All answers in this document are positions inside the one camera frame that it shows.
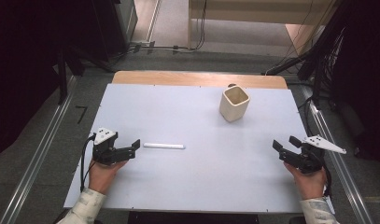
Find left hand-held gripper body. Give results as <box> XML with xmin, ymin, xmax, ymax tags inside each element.
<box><xmin>91</xmin><ymin>127</ymin><xmax>120</xmax><ymax>166</ymax></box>

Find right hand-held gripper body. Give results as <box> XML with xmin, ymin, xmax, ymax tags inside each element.
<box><xmin>283</xmin><ymin>133</ymin><xmax>347</xmax><ymax>175</ymax></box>

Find white pen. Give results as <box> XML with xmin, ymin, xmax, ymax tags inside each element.
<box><xmin>143</xmin><ymin>142</ymin><xmax>187</xmax><ymax>151</ymax></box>

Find cream square cup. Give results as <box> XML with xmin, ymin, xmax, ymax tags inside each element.
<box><xmin>218</xmin><ymin>83</ymin><xmax>251</xmax><ymax>123</ymax></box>

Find person's left hand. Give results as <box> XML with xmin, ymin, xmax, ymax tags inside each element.
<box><xmin>88</xmin><ymin>159</ymin><xmax>129</xmax><ymax>196</ymax></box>

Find person's right hand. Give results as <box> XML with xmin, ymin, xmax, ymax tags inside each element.
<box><xmin>283</xmin><ymin>161</ymin><xmax>328</xmax><ymax>201</ymax></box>

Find white work board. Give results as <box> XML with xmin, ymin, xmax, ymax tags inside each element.
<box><xmin>63</xmin><ymin>82</ymin><xmax>336</xmax><ymax>215</ymax></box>

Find black metal stand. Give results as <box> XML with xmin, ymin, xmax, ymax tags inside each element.
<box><xmin>55</xmin><ymin>45</ymin><xmax>116</xmax><ymax>106</ymax></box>

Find black panel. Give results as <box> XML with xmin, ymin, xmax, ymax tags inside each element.
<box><xmin>127</xmin><ymin>211</ymin><xmax>260</xmax><ymax>224</ymax></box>

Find black curtain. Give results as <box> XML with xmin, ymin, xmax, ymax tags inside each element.
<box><xmin>0</xmin><ymin>0</ymin><xmax>97</xmax><ymax>161</ymax></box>
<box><xmin>331</xmin><ymin>0</ymin><xmax>380</xmax><ymax>167</ymax></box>

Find dark grey cabinet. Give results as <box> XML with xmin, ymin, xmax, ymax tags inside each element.
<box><xmin>92</xmin><ymin>0</ymin><xmax>139</xmax><ymax>62</ymax></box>

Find beige wooden desk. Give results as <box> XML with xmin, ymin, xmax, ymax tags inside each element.
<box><xmin>187</xmin><ymin>0</ymin><xmax>338</xmax><ymax>58</ymax></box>

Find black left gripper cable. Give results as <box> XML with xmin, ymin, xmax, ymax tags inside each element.
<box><xmin>79</xmin><ymin>133</ymin><xmax>97</xmax><ymax>193</ymax></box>

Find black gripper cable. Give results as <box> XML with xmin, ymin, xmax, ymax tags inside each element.
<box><xmin>79</xmin><ymin>133</ymin><xmax>97</xmax><ymax>193</ymax></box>
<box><xmin>320</xmin><ymin>162</ymin><xmax>333</xmax><ymax>199</ymax></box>

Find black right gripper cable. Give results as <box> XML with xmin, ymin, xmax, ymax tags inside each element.
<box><xmin>320</xmin><ymin>162</ymin><xmax>333</xmax><ymax>199</ymax></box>

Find metal floor rail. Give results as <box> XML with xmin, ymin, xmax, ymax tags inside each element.
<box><xmin>301</xmin><ymin>85</ymin><xmax>374</xmax><ymax>224</ymax></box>
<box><xmin>0</xmin><ymin>76</ymin><xmax>78</xmax><ymax>224</ymax></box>

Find black stand with cables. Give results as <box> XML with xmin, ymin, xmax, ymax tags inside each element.
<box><xmin>260</xmin><ymin>0</ymin><xmax>354</xmax><ymax>110</ymax></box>

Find black floor cables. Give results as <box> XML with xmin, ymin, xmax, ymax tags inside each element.
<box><xmin>111</xmin><ymin>39</ymin><xmax>198</xmax><ymax>68</ymax></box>

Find black hanging cables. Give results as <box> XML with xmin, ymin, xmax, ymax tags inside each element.
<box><xmin>195</xmin><ymin>0</ymin><xmax>208</xmax><ymax>50</ymax></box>

